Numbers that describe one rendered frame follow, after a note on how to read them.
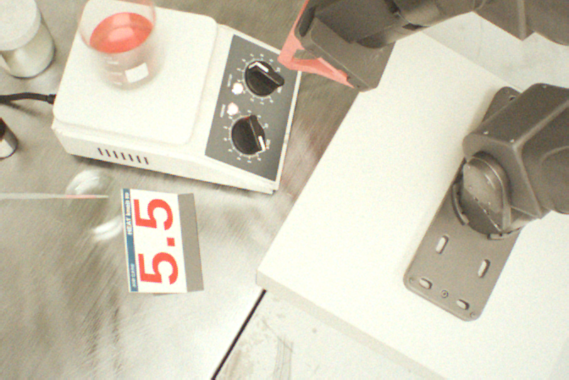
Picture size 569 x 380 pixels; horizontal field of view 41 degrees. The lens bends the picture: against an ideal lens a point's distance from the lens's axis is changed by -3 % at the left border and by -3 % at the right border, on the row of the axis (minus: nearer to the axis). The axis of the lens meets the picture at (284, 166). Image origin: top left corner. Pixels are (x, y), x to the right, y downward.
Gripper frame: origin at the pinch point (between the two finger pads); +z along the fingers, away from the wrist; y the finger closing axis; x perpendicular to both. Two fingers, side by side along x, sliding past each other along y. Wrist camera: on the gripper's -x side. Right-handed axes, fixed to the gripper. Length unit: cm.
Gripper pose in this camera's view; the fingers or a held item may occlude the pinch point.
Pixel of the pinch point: (297, 43)
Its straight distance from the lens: 63.9
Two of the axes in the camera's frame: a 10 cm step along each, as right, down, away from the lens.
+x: 7.6, 5.2, 4.0
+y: -3.8, 8.4, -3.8
